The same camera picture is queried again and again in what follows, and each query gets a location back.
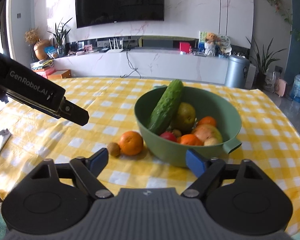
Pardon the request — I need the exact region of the reddish-green mango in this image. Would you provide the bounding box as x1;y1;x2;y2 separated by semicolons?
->
191;124;223;145

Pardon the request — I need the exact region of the orange mandarin back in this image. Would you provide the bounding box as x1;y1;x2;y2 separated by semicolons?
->
197;116;217;127

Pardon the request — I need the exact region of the orange mandarin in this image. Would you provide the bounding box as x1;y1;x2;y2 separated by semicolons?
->
197;116;217;127
118;131;143;156

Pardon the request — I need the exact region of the orange mandarin front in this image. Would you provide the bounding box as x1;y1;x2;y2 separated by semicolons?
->
118;131;143;156

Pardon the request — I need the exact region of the red cherry tomato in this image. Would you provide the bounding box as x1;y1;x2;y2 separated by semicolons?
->
160;132;177;142

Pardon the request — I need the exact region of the green-yellow pear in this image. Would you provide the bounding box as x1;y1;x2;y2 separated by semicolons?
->
171;102;196;131

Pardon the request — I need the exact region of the green cucumber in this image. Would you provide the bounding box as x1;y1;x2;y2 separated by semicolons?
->
148;80;184;135

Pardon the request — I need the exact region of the brown longan back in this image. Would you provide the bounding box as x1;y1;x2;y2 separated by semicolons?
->
107;142;121;157

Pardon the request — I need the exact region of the brown longan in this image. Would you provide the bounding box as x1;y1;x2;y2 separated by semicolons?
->
172;129;182;138
107;142;121;157

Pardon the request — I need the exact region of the golden gourd vase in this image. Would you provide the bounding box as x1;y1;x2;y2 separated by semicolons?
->
33;39;50;60

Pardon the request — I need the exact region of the orange shoe box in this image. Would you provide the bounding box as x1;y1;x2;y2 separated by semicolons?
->
47;69;71;80

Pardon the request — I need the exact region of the brown longan right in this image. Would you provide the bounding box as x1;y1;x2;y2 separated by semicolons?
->
172;129;182;138

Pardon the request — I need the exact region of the yellow checkered tablecloth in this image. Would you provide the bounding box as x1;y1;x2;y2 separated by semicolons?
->
0;77;300;235

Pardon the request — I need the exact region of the green colander bowl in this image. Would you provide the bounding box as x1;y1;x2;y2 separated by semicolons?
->
134;87;242;167

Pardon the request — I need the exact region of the potted plant on console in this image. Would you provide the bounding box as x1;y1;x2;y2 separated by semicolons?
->
47;18;72;57

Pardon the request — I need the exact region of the white wifi router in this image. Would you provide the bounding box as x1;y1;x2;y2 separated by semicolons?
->
107;37;124;53

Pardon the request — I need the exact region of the grey metal trash bin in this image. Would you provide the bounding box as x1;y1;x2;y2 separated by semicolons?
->
225;55;250;89

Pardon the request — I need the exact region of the white tv console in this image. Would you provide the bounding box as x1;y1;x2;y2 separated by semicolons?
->
53;49;228;85

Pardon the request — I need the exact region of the potted plant by bin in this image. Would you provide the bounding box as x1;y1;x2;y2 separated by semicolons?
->
246;37;287;90

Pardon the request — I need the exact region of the teddy bear toy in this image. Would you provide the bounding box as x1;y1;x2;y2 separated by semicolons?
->
204;33;218;57

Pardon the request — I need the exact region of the red box on console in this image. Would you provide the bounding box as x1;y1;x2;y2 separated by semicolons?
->
179;42;192;54

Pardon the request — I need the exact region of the black power cable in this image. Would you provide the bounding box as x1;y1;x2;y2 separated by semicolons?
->
120;39;143;79

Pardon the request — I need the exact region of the black wall television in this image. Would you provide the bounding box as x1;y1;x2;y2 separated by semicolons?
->
75;0;165;28

